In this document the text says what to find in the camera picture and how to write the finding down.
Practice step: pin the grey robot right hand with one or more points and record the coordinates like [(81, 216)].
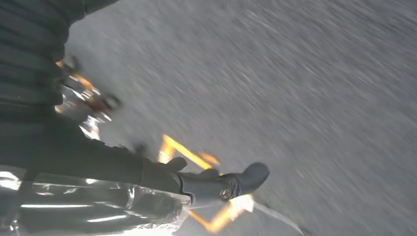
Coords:
[(81, 163)]

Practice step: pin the yellow floor tape square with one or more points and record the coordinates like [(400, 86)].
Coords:
[(185, 151)]

